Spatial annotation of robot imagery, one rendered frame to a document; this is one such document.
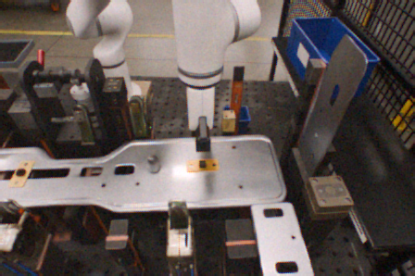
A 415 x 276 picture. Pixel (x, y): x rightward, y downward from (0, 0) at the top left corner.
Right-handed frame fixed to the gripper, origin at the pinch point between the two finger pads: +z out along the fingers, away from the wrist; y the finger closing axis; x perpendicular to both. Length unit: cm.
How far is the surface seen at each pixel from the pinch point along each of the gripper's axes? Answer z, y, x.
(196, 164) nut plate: 11.8, -0.2, -1.5
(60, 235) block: 42, 4, -47
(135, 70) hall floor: 114, -206, -61
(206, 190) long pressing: 12.0, 7.7, 0.4
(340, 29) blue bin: -2, -46, 51
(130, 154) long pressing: 12.2, -5.0, -19.5
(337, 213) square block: 9.4, 17.2, 28.6
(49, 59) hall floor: 114, -235, -159
